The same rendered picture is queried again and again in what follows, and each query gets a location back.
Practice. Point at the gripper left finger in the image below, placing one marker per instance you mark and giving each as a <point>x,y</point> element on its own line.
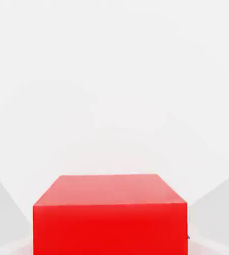
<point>28,250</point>

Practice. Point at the small red cube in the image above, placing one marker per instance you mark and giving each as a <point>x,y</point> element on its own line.
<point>110,227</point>

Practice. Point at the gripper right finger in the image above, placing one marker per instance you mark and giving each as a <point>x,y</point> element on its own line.
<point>190,249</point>

